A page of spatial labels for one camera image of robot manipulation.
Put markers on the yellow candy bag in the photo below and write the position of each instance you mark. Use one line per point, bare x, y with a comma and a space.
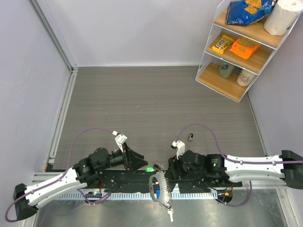
222, 44

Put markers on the blue chips bag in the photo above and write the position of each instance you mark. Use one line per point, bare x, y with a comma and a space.
246, 12

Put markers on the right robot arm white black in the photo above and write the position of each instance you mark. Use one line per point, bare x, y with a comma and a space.
222, 171

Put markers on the silver metal key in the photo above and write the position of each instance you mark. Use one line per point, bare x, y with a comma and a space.
170, 213

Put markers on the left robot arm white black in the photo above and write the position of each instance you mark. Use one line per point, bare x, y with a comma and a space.
86, 173

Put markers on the white printed cup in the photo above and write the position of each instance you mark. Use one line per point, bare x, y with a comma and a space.
245, 78

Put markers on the grey green cup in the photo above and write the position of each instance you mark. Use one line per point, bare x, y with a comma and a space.
226, 69

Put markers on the white wire wooden shelf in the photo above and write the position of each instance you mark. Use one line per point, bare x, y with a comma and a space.
244, 36

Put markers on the orange candy bag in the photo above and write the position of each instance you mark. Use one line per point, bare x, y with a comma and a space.
244, 47

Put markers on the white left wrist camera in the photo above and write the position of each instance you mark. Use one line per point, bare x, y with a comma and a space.
120, 139

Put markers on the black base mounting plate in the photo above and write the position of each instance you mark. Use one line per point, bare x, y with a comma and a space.
125, 182

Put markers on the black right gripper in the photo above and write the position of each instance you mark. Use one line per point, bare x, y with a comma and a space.
174, 166

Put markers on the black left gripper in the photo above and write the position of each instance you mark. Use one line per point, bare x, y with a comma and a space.
129, 162

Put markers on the green plastic key tag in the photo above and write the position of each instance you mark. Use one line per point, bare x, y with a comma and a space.
149, 169

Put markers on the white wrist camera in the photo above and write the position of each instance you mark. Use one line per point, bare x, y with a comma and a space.
120, 139
179, 146

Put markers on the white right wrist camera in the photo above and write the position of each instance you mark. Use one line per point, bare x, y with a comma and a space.
179, 146

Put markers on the aluminium cable duct rail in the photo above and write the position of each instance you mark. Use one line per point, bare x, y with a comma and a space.
175, 195

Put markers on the white paper towel roll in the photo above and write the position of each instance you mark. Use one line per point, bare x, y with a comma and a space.
284, 14

